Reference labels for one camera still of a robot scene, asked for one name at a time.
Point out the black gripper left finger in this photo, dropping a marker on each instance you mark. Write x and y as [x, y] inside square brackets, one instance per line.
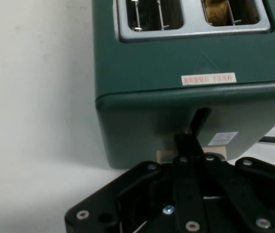
[187, 189]

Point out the dark green two-slot toaster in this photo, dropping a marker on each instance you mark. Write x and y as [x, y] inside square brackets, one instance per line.
[147, 72]

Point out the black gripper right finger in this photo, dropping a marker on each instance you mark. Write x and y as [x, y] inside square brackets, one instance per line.
[244, 194]

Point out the brown toast slice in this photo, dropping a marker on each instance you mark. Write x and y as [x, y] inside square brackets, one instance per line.
[216, 13]

